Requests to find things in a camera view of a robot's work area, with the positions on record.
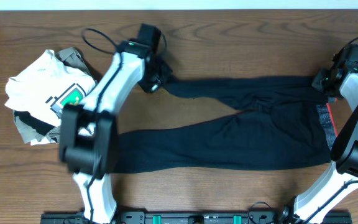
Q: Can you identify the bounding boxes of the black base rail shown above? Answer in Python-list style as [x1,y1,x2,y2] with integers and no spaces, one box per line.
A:
[40,210,354,224]

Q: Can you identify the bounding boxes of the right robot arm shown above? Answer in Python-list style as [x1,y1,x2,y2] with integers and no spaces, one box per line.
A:
[276,69,358,223]

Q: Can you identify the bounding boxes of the black garment under shirt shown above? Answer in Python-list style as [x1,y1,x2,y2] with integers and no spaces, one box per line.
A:
[14,111,55,136]

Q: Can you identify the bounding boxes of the black leggings grey waistband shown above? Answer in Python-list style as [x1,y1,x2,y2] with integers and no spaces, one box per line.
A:
[114,76,336,174]

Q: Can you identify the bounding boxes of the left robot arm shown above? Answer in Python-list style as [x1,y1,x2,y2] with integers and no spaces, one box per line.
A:
[59,39,159,223]

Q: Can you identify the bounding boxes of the olive green garment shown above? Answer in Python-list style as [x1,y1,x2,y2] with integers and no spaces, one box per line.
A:
[14,47,91,145]

